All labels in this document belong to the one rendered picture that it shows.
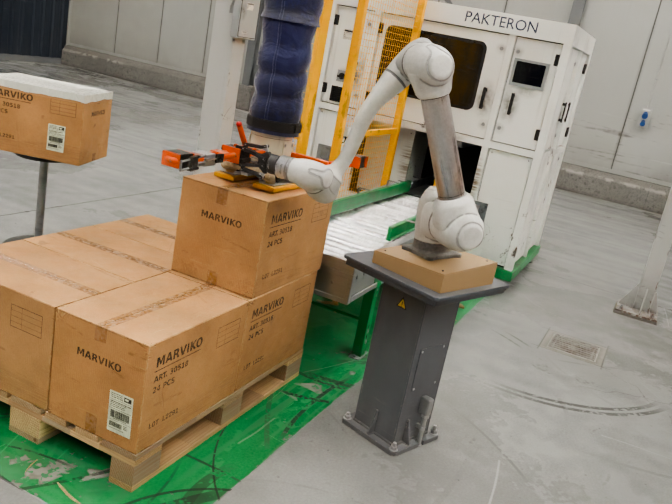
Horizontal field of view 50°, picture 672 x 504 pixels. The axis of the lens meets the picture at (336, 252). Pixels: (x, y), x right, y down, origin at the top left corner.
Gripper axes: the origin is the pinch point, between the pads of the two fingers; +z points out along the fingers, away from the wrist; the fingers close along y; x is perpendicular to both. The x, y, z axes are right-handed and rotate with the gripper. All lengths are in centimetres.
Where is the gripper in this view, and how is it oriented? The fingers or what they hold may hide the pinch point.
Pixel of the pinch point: (234, 154)
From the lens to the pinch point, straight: 284.0
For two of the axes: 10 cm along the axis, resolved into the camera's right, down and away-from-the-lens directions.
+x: 4.3, -1.8, 8.8
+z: -8.8, -2.8, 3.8
